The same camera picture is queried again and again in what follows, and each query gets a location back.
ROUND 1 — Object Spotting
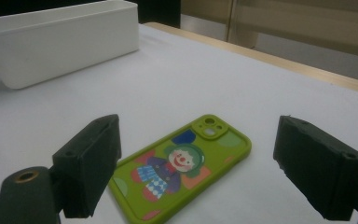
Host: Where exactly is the white plastic storage box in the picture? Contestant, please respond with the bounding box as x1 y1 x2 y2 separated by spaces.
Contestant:
0 0 141 91

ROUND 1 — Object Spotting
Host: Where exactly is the green cartoon phone case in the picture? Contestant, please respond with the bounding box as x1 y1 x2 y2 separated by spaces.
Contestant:
108 114 253 224

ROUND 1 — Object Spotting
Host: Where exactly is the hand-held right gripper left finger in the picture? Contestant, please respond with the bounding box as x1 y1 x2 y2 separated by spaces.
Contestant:
51 114 122 219

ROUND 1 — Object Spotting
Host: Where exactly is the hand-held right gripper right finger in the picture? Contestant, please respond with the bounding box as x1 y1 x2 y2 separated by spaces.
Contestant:
272 115 358 221

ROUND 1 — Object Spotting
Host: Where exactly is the black curtain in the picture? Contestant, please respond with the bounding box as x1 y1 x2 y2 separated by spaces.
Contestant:
0 0 182 29

